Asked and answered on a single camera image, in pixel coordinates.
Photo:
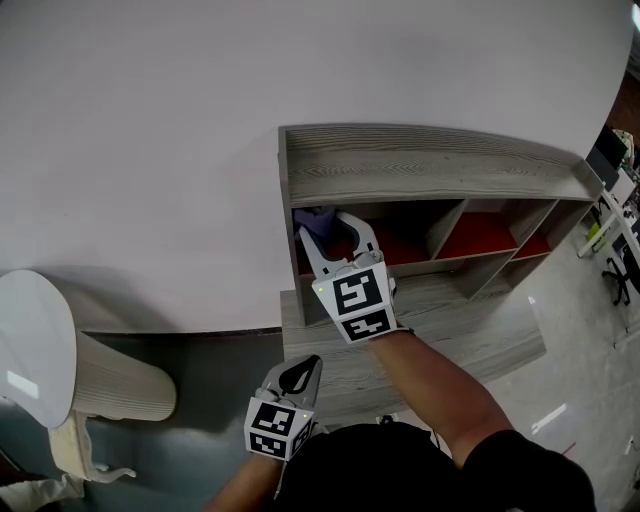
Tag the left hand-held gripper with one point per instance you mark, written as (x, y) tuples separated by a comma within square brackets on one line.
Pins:
[(275, 427)]

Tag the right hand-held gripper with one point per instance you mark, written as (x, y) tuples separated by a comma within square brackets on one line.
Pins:
[(357, 300)]

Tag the dark blue wiping cloth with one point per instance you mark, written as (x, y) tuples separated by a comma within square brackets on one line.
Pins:
[(315, 220)]

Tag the gray wooden shelf unit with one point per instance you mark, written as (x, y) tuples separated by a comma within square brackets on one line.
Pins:
[(425, 165)]

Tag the person's left forearm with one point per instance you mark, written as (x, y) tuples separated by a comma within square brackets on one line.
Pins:
[(240, 487)]

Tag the person's right forearm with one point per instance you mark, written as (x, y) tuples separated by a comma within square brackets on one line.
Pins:
[(435, 390)]

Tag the yellow-green storage bin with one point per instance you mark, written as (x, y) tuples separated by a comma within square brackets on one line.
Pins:
[(599, 237)]

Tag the person's black clothing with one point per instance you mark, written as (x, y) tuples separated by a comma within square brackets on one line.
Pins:
[(400, 475)]

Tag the cream wrapped furniture piece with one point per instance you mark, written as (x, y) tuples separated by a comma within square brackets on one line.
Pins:
[(75, 450)]

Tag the white round table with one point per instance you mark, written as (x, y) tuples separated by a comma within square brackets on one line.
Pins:
[(30, 345)]

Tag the black office chair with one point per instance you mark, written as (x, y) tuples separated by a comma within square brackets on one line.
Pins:
[(624, 275)]

